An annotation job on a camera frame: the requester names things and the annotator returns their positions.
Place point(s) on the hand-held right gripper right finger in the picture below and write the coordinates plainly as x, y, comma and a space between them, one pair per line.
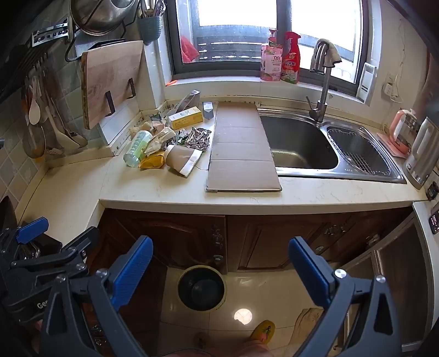
308, 271

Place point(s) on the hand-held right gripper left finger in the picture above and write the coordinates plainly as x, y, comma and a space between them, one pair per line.
132, 271

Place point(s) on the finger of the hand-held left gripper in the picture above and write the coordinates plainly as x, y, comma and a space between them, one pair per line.
32, 228
82, 240

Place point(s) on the round dark trash can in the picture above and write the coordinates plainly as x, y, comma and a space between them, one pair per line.
202, 290

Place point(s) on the yellow plastic wrapper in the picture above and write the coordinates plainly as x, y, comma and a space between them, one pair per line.
154, 161

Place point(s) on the plastic waste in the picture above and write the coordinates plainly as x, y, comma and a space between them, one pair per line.
137, 147

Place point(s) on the silver foil wrapper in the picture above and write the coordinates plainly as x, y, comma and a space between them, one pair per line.
197, 137

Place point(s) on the yellow carton box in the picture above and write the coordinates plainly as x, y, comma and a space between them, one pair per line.
185, 118

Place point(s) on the pale purple carton box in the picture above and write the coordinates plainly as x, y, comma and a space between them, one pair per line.
208, 111

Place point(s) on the light blue cabinet knob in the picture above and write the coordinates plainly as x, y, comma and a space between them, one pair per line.
320, 249
217, 257

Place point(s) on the dark metal door ornament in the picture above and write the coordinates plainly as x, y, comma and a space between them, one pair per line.
334, 230
216, 233

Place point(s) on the brown wooden cabinet door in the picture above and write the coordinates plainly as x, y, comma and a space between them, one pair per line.
356, 223
171, 237
267, 240

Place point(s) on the beige floor rag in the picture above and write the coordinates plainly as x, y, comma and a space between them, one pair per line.
307, 322

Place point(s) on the grey cabinet knob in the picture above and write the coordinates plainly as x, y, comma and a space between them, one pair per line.
374, 237

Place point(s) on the yellow embroidered slipper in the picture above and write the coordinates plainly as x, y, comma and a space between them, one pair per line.
263, 331

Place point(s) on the brown wooden spatula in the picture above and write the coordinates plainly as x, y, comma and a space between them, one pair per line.
33, 140

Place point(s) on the stainless steel appliance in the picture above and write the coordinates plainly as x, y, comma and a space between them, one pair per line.
401, 274

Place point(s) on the white ladle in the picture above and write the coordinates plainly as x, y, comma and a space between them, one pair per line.
65, 137

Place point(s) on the white plastic board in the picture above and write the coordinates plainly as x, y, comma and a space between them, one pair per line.
116, 132

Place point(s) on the white rice paddle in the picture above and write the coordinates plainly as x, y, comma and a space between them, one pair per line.
34, 111

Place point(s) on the brown paper cup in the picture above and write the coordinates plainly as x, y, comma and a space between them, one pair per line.
181, 159

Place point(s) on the stainless steel double sink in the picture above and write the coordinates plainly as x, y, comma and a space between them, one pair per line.
298, 144

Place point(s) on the crumpled tan paper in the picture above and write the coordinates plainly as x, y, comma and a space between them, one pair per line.
145, 127

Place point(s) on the flat brown cardboard sheet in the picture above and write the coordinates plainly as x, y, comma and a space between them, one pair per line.
243, 151

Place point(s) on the small black device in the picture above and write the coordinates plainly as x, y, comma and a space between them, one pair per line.
432, 191

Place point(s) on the pink mat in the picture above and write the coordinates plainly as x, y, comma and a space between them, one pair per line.
384, 139

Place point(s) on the silver electric kettle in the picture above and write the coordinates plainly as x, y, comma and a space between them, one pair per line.
422, 154

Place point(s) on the wooden cutting board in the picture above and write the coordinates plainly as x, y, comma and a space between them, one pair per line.
109, 75

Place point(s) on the pink electric kettle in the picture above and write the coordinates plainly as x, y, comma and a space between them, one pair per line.
401, 132

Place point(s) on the steel kitchen faucet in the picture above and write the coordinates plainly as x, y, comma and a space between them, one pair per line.
322, 103

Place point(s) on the long silver grey carton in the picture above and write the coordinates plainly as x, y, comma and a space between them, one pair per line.
188, 101

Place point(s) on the white plastic holder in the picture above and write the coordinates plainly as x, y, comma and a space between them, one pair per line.
366, 84

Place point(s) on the red spray bottle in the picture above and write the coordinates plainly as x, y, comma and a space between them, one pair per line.
291, 65

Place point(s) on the pink refill pouch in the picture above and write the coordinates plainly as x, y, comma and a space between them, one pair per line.
271, 63

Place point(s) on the grey dish cloth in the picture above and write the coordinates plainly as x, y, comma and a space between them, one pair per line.
332, 55

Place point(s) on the red cloth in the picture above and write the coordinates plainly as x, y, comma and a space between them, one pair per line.
188, 49

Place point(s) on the blue grey utensil holder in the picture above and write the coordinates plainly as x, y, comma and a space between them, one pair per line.
150, 31

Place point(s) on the steel wok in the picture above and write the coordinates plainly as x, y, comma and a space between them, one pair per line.
103, 13

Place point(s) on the bunch of metal cutlery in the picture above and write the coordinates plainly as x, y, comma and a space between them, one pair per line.
154, 8

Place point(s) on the metal hook rail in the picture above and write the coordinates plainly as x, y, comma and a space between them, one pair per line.
51, 34

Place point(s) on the white wall socket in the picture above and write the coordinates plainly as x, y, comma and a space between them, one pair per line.
389, 90

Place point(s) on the dark window frame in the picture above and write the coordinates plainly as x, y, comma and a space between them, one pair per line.
284, 13

